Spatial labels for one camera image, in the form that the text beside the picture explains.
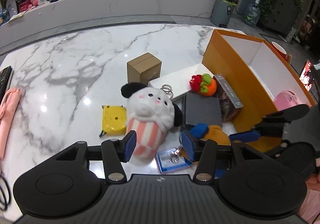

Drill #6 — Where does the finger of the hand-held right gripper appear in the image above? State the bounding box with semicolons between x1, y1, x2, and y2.
261;104;310;125
229;122;292;143

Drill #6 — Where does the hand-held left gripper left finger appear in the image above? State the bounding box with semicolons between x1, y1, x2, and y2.
55;130;137;184

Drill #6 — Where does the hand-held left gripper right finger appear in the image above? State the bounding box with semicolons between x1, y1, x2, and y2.
180;130;265;184

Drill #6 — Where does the panda popcorn plush toy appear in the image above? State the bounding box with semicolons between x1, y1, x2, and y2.
121;82;183;163

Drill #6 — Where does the orange storage box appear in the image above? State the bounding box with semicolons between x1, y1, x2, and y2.
201;29;317;156

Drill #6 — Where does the long white box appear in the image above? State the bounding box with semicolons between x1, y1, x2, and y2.
147;62;215;102

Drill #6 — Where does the small brown cardboard box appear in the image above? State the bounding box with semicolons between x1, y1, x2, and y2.
127;52;162;84

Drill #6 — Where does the pink zip pouch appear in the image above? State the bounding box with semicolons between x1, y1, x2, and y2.
273;90;304;112

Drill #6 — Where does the orange and blue plush toy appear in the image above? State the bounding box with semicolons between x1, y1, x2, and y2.
184;123;231;163

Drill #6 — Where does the blue and pink card holder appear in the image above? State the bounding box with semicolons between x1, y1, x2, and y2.
154;148;193;174

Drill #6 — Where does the yellow tape measure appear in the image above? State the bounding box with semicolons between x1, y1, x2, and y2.
99;105;127;138

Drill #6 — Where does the dark printed box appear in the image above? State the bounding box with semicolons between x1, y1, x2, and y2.
212;74;244;123

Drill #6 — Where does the dark grey flat box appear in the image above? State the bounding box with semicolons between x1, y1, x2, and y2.
184;92;223;130

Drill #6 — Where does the smartphone with lit screen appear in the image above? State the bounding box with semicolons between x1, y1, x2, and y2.
299;60;316;93

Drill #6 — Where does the person in pink clothes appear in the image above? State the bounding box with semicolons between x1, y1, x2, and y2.
297;179;320;224

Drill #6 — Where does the crocheted orange and red toy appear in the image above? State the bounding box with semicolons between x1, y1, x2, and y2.
189;73;217;97

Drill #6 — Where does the red mug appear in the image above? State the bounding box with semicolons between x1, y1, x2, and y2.
271;41;288;61

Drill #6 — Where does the grey cabinet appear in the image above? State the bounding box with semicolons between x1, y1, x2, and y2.
259;0;302;36

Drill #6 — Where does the clear water bottle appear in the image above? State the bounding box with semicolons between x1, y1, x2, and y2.
244;0;261;27

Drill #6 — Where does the grey green trash bin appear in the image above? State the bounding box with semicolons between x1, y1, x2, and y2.
210;0;239;28

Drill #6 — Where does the pink cloth item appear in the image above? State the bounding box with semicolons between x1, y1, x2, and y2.
0;87;23;158

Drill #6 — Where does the black keyboard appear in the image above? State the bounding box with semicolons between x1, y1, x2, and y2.
0;65;13;102

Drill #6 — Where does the black cable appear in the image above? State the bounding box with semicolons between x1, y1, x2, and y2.
0;169;12;212

